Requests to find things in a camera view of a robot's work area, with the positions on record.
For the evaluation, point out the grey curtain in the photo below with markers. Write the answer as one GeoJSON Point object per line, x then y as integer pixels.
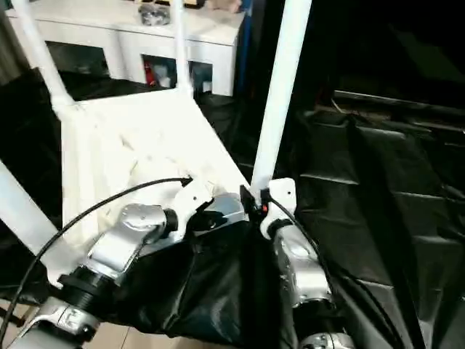
{"type": "Point", "coordinates": [11, 47]}

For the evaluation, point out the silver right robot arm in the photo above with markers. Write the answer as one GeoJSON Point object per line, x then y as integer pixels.
{"type": "Point", "coordinates": [301, 261]}

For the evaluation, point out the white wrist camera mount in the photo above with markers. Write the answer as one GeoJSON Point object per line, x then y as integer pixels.
{"type": "Point", "coordinates": [283, 192]}
{"type": "Point", "coordinates": [194, 196]}

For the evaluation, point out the beige small ornament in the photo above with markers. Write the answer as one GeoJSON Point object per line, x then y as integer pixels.
{"type": "Point", "coordinates": [225, 4]}

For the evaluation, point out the white cabinet with glass doors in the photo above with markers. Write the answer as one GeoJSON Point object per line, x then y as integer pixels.
{"type": "Point", "coordinates": [109, 32]}

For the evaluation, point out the dark small box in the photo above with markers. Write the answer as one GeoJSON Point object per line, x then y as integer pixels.
{"type": "Point", "coordinates": [191, 3]}

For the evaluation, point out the black long bar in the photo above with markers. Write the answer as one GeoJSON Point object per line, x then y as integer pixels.
{"type": "Point", "coordinates": [399, 101]}

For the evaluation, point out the dark crumpled bag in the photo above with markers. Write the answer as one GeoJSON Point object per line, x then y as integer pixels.
{"type": "Point", "coordinates": [153, 15]}

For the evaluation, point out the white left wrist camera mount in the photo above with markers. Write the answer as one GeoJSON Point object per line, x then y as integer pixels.
{"type": "Point", "coordinates": [194, 196]}

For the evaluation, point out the blue upright panel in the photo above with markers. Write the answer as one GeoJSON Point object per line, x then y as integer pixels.
{"type": "Point", "coordinates": [244, 47]}

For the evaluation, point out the black plastic mat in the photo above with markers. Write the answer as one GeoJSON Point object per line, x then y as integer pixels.
{"type": "Point", "coordinates": [236, 291]}

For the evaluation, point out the white plastic table top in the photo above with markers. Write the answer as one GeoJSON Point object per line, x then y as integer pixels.
{"type": "Point", "coordinates": [145, 134]}

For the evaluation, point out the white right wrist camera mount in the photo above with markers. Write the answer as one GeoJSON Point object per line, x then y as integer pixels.
{"type": "Point", "coordinates": [283, 192]}

